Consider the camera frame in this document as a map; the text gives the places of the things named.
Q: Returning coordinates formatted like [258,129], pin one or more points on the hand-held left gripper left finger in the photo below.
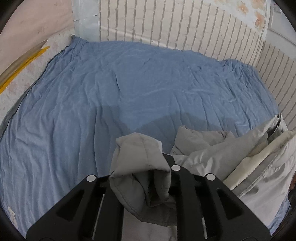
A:
[111,217]

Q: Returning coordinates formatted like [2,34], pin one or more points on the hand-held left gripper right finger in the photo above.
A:
[182,185]

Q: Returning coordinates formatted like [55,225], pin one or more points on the light grey padded jacket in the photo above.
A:
[138,162]

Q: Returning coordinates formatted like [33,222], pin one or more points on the blue bed sheet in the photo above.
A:
[115,92]

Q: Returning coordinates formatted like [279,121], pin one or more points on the yellow strip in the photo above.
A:
[20,67]

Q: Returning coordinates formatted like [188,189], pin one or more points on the floral mattress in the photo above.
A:
[249,11]

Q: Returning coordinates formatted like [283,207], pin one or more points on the clear plastic sheet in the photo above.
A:
[85,20]

